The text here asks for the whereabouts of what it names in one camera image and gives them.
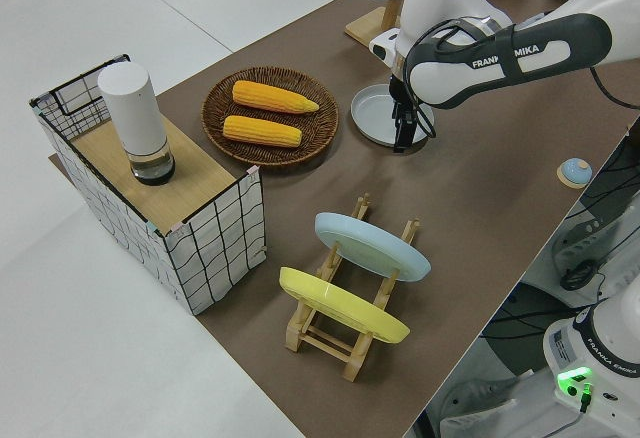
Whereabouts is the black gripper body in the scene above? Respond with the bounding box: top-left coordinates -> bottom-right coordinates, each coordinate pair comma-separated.
388,75 -> 417,120

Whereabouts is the gray round plate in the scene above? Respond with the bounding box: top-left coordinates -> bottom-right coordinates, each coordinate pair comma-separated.
350,83 -> 432,148

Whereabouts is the light blue plate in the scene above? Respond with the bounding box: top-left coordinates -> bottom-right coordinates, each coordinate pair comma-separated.
314,211 -> 432,283

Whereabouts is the yellow plate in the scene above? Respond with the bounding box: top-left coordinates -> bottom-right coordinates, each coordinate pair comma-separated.
278,266 -> 411,345

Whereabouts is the wooden mug rack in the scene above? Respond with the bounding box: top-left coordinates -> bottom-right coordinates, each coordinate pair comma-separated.
344,0 -> 407,50

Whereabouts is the brown table mat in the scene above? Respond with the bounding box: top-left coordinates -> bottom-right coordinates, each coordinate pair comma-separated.
47,0 -> 640,438

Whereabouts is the brown wicker basket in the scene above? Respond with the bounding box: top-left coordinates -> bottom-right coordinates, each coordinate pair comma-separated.
201,66 -> 340,175

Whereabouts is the yellow corn cob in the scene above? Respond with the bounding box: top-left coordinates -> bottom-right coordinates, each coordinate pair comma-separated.
222,114 -> 304,149
232,80 -> 321,115

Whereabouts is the blue dome call bell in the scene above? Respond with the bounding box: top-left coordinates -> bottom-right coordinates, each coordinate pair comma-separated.
556,157 -> 594,189

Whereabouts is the wooden dish rack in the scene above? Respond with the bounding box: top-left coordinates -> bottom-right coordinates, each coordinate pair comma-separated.
284,192 -> 421,384

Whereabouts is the white cylindrical bottle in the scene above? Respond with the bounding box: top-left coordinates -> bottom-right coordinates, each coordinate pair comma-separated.
97,63 -> 177,187

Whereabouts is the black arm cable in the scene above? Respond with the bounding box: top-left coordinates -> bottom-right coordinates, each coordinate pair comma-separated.
402,15 -> 640,142

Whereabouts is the wire grid basket wooden shelf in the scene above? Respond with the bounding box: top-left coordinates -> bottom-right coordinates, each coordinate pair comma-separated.
28,52 -> 266,317

